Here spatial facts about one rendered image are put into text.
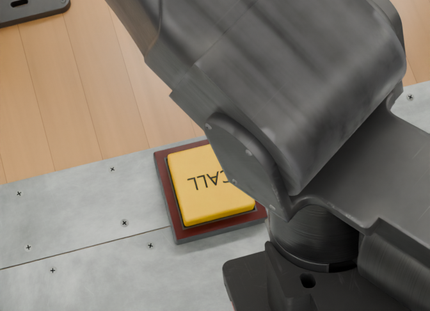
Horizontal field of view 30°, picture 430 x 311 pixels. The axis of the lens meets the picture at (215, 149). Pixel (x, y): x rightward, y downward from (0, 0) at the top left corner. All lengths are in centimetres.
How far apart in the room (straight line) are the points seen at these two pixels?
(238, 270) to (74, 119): 31
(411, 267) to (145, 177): 40
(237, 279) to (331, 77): 18
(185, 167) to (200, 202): 3
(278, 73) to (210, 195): 37
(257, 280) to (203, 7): 20
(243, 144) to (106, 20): 47
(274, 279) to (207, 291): 28
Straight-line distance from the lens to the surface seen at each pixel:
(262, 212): 67
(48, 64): 74
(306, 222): 37
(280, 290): 39
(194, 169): 66
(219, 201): 66
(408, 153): 34
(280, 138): 29
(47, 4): 76
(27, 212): 70
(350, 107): 31
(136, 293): 68
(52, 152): 71
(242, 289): 45
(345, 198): 33
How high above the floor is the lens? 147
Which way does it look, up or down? 72 degrees down
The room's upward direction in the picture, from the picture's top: 9 degrees clockwise
